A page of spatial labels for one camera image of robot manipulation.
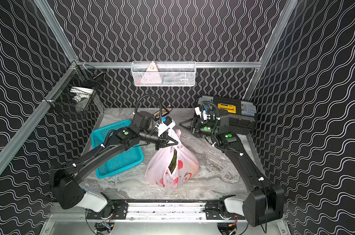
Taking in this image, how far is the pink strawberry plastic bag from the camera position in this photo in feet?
2.27

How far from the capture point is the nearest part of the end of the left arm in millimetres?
587

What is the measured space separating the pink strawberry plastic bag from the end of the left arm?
0.05 meters
